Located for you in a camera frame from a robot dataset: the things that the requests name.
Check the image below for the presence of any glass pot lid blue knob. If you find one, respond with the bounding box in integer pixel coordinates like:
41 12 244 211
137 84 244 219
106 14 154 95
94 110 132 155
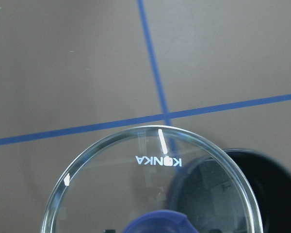
41 125 263 233

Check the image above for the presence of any blue saucepan with handle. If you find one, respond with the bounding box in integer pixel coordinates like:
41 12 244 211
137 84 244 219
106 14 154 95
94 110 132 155
166 149 291 233

